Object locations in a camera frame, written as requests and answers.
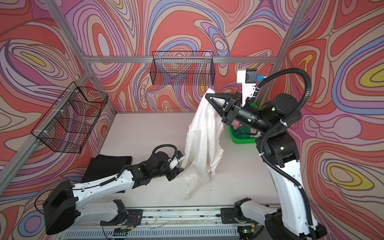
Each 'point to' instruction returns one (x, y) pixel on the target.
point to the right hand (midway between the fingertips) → (206, 102)
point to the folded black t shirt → (104, 165)
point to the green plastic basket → (242, 141)
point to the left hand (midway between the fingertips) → (183, 166)
